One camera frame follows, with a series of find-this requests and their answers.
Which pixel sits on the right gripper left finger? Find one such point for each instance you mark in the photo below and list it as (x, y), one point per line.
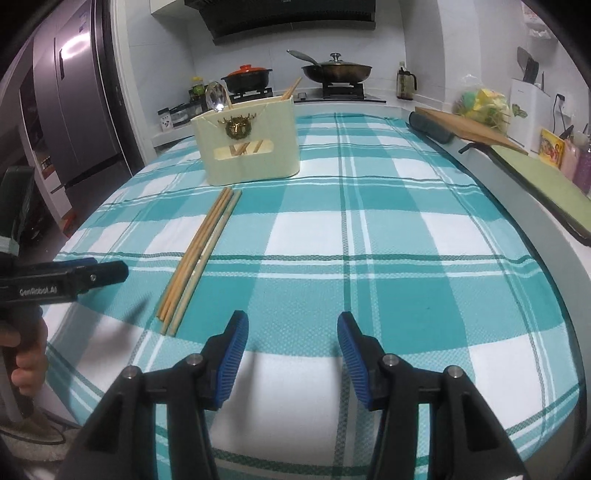
(199, 383)

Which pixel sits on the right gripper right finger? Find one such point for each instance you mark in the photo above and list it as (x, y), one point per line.
(387, 384)

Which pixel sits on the wooden chopstick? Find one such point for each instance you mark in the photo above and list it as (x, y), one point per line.
(180, 303)
(187, 255)
(195, 255)
(290, 90)
(192, 264)

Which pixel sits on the silver metal spoon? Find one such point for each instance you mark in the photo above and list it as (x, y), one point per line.
(217, 97)

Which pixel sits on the left hand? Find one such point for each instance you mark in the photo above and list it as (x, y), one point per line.
(31, 363)

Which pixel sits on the teal plaid tablecloth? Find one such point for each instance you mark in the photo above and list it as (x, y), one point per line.
(376, 223)

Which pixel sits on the spice jar rack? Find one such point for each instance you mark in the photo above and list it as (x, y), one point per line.
(178, 115)

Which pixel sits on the grey refrigerator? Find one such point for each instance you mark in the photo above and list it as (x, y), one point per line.
(78, 97)

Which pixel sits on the sauce bottles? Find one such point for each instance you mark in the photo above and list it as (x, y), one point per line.
(197, 89)

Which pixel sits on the cream utensil holder box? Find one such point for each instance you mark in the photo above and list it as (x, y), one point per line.
(251, 141)

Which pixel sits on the green mat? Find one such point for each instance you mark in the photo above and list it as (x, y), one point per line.
(563, 200)

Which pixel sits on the wooden cutting board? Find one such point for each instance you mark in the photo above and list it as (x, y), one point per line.
(469, 129)

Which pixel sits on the black pot orange lid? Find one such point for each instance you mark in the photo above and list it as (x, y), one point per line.
(247, 79)

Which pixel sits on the purple cup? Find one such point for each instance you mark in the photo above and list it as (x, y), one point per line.
(582, 177)

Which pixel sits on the yellow snack box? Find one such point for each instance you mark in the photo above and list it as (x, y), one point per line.
(551, 148)

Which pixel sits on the bag of colourful sponges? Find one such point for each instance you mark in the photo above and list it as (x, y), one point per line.
(489, 108)

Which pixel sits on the black gas stove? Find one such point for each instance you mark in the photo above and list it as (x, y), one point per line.
(334, 93)

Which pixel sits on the glass kettle jar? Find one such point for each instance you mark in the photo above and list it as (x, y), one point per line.
(407, 83)

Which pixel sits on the black range hood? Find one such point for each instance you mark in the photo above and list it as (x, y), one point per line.
(228, 20)

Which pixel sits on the white knife block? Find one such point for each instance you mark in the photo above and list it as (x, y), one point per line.
(531, 113)

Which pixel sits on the black wok glass lid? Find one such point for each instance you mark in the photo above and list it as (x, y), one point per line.
(334, 71)

